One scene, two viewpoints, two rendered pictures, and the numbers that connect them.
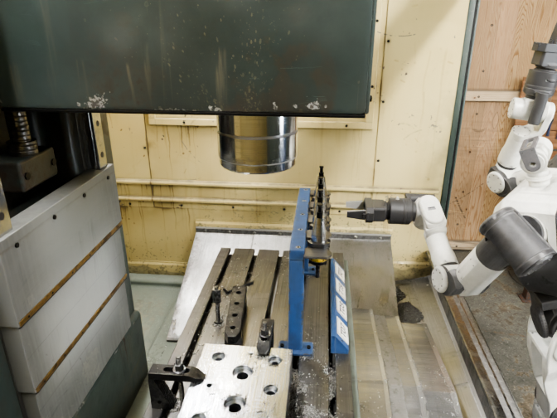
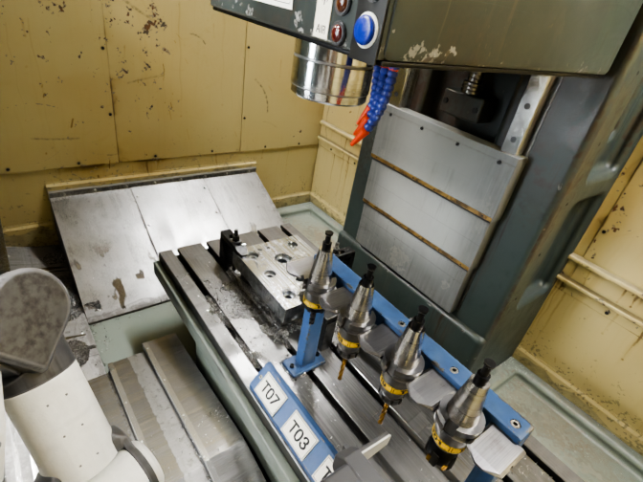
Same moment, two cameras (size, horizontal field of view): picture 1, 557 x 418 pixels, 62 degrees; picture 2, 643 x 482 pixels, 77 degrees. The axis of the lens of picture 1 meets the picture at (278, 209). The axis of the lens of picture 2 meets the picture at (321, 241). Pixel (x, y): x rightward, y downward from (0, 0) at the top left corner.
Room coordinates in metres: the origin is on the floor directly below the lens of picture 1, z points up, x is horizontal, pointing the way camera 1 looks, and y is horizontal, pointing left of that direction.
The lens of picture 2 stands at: (1.51, -0.57, 1.68)
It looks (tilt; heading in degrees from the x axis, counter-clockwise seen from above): 32 degrees down; 132
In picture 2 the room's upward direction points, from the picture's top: 11 degrees clockwise
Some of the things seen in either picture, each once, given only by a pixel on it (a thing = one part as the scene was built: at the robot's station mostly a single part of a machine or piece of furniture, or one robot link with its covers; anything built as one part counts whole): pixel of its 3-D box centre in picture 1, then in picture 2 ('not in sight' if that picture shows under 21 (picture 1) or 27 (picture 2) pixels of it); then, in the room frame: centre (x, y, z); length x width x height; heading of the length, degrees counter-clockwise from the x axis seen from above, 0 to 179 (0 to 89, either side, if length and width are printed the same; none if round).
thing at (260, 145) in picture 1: (257, 133); (333, 65); (0.91, 0.04, 1.56); 0.16 x 0.16 x 0.12
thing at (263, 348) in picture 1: (265, 343); (315, 312); (1.00, 0.03, 0.97); 0.13 x 0.03 x 0.15; 174
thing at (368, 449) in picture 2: (356, 215); (369, 446); (1.38, -0.25, 1.18); 0.06 x 0.02 x 0.03; 84
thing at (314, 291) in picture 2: (318, 244); (319, 283); (1.12, -0.11, 1.21); 0.06 x 0.06 x 0.03
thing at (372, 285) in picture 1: (284, 298); not in sight; (1.56, -0.03, 0.75); 0.89 x 0.70 x 0.26; 84
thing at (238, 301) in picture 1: (236, 318); not in sight; (1.17, 0.13, 0.93); 0.26 x 0.05 x 0.06; 179
